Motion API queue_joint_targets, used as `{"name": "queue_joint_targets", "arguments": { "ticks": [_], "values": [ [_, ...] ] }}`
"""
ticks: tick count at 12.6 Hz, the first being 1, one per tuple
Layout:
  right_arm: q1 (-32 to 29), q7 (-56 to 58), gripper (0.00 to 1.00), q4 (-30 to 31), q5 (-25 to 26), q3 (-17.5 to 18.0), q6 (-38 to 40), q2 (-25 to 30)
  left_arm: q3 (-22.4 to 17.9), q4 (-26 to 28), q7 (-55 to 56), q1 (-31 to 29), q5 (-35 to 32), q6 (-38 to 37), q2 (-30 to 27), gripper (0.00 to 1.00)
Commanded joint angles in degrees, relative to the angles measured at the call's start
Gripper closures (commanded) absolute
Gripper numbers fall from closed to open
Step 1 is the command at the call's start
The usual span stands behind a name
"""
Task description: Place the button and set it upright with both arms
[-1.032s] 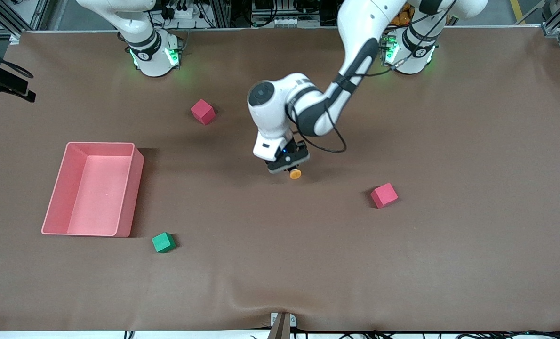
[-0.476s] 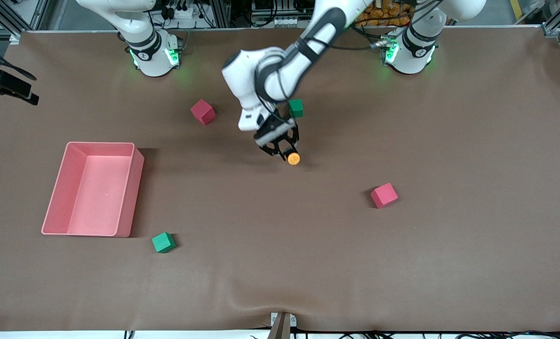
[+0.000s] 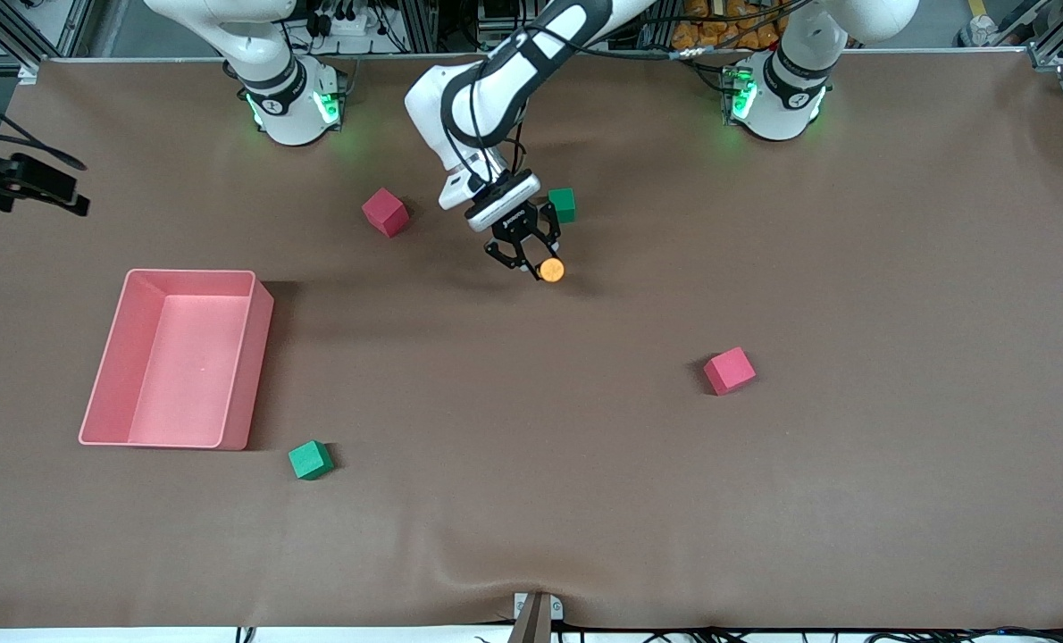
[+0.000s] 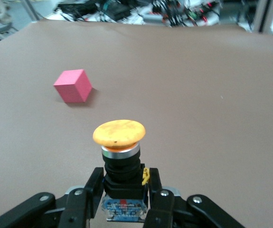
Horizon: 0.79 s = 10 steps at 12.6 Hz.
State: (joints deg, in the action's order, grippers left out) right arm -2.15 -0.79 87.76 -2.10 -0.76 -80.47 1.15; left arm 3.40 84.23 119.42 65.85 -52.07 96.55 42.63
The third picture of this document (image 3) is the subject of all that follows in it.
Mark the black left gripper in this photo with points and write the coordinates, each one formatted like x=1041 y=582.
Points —
x=518 y=231

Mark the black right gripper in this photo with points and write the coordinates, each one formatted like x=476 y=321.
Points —
x=15 y=176

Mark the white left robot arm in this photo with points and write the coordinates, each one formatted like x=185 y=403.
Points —
x=424 y=98

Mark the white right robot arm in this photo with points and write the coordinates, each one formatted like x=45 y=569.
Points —
x=272 y=107

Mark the green foam cube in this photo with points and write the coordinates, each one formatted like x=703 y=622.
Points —
x=567 y=204
x=310 y=460

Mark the pink foam cube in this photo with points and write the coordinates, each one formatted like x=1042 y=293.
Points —
x=729 y=371
x=385 y=212

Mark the brown table mat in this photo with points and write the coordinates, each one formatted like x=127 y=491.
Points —
x=531 y=446

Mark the pink plastic bin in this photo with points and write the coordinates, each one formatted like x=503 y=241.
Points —
x=183 y=375

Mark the orange objects pile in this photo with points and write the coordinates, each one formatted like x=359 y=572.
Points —
x=710 y=31

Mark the white power strip with plugs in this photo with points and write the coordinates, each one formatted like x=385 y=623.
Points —
x=344 y=22

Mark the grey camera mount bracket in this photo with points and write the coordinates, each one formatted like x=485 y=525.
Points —
x=536 y=621

